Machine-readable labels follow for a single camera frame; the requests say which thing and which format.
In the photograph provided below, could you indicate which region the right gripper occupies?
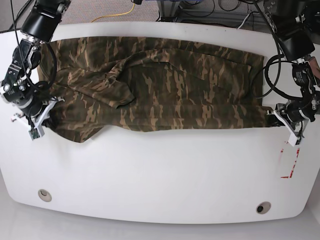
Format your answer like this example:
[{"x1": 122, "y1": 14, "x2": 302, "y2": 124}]
[{"x1": 10, "y1": 96, "x2": 65, "y2": 132}]

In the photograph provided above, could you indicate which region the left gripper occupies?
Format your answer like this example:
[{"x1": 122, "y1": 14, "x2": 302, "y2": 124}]
[{"x1": 266, "y1": 102, "x2": 315, "y2": 138}]

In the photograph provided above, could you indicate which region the camouflage t-shirt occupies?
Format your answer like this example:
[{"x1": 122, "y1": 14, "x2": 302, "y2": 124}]
[{"x1": 37, "y1": 36, "x2": 272, "y2": 143}]

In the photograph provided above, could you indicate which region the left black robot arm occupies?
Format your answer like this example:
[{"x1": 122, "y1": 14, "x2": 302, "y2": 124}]
[{"x1": 257, "y1": 0, "x2": 320, "y2": 140}]

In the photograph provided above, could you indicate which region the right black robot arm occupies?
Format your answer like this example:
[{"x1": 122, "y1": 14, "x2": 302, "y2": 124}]
[{"x1": 0, "y1": 0, "x2": 71, "y2": 132}]

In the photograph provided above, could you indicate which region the red tape rectangle marking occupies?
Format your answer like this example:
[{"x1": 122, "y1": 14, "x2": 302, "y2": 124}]
[{"x1": 276, "y1": 141, "x2": 300, "y2": 179}]

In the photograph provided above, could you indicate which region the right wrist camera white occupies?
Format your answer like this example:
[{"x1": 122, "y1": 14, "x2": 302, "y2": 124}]
[{"x1": 28, "y1": 126, "x2": 45, "y2": 141}]

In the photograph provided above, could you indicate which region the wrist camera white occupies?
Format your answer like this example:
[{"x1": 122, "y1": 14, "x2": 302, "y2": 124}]
[
  {"x1": 287, "y1": 132, "x2": 304, "y2": 147},
  {"x1": 28, "y1": 126, "x2": 45, "y2": 141}
]

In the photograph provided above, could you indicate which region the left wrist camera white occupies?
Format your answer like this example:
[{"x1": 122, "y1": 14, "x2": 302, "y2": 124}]
[{"x1": 287, "y1": 132, "x2": 304, "y2": 147}]

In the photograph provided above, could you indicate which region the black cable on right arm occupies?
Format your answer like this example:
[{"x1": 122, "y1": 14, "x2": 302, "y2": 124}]
[{"x1": 9, "y1": 0, "x2": 33, "y2": 86}]

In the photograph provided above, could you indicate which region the left table cable grommet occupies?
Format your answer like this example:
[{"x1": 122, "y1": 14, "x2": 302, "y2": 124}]
[{"x1": 38, "y1": 189, "x2": 52, "y2": 203}]

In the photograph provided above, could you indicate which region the table cable grommet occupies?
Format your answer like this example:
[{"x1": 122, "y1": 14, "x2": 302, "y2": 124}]
[
  {"x1": 256, "y1": 201, "x2": 272, "y2": 215},
  {"x1": 38, "y1": 189, "x2": 52, "y2": 203}
]

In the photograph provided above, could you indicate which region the right table cable grommet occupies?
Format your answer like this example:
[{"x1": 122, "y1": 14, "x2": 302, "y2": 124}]
[{"x1": 256, "y1": 201, "x2": 272, "y2": 215}]

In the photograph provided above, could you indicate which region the white cable on floor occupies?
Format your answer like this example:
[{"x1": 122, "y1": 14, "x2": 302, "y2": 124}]
[{"x1": 236, "y1": 12, "x2": 253, "y2": 30}]

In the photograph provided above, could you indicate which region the yellow cable on floor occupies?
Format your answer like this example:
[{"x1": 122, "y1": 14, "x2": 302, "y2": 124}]
[{"x1": 90, "y1": 1, "x2": 137, "y2": 23}]

